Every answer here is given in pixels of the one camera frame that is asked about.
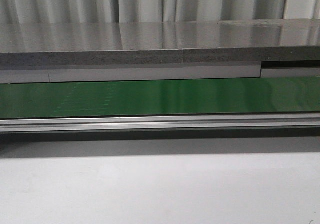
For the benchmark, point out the aluminium conveyor frame rail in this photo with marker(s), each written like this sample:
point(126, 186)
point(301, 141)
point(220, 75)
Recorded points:
point(160, 122)

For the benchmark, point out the green conveyor belt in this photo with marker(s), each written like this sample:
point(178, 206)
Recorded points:
point(160, 97)

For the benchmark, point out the white curtain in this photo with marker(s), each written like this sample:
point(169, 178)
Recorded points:
point(131, 11)

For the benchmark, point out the grey stone counter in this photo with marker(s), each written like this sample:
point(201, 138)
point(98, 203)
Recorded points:
point(98, 52)

